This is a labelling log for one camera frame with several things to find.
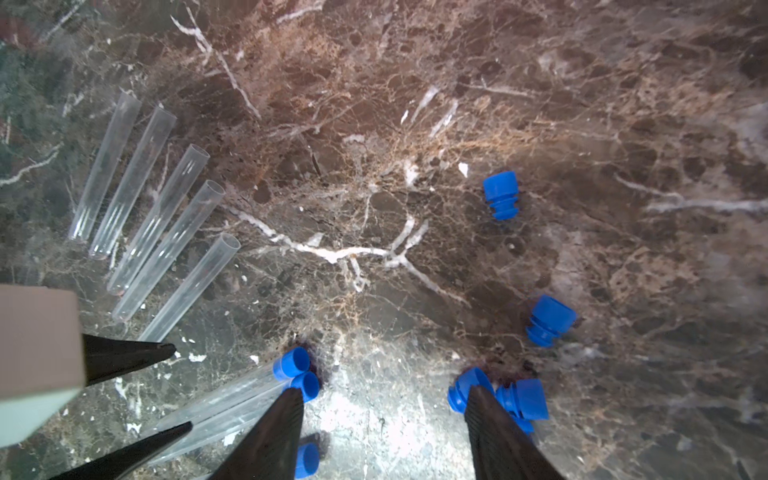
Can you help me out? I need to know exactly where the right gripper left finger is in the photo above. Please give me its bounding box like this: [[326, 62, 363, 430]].
[[209, 388, 304, 480]]

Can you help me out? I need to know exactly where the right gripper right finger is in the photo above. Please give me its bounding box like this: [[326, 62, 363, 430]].
[[464, 385, 564, 480]]

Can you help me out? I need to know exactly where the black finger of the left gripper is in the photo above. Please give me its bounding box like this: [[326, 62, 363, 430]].
[[82, 334, 177, 386], [53, 422, 193, 480]]

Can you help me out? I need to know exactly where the clear test tube blue stopper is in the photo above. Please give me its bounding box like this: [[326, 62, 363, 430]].
[[146, 347, 311, 434], [89, 105, 177, 260], [149, 372, 320, 466], [139, 233, 241, 342], [107, 144, 210, 295], [111, 180, 225, 323]]

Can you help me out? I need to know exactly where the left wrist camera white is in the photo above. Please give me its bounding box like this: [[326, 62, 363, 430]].
[[1, 285, 86, 447]]

